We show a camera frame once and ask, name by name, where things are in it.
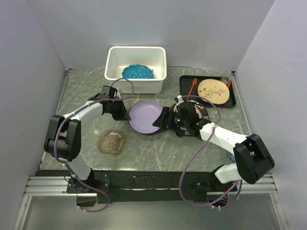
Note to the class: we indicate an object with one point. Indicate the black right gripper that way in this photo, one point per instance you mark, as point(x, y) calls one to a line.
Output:
point(160, 122)

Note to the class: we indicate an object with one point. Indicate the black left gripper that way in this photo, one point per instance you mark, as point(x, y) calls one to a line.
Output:
point(123, 114)

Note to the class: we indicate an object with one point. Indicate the blue polka dot plate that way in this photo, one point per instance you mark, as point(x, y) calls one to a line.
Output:
point(137, 71)

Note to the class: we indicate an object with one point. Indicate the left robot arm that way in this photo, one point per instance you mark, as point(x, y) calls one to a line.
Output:
point(63, 140)

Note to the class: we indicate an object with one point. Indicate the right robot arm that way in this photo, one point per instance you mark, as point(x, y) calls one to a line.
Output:
point(252, 158)

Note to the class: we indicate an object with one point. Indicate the white plastic bin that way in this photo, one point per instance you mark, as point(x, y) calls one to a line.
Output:
point(120, 57)

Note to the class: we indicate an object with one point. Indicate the dark blue brown-rimmed plate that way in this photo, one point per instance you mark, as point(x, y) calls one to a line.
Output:
point(148, 134)

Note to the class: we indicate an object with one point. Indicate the lavender plate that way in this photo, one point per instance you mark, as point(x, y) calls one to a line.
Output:
point(145, 117)

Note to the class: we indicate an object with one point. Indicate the pink glass dish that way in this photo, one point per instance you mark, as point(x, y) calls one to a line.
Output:
point(111, 142)

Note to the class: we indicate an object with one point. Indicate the black plate with colored squares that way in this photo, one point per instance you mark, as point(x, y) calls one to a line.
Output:
point(201, 111)

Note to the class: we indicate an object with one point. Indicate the orange plastic fork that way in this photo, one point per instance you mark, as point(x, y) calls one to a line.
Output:
point(194, 82)

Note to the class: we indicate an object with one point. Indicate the beige bird plate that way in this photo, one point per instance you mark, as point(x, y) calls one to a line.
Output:
point(213, 92)

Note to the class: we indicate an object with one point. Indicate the clear glass cup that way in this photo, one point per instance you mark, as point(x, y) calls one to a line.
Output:
point(225, 80)

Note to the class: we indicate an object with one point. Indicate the blue patterned small plate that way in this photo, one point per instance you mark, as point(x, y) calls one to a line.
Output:
point(231, 156)

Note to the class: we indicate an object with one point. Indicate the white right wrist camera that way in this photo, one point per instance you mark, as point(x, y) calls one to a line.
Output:
point(179, 101)

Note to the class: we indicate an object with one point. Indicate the aluminium frame rail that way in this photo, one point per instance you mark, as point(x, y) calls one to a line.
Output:
point(49, 186)

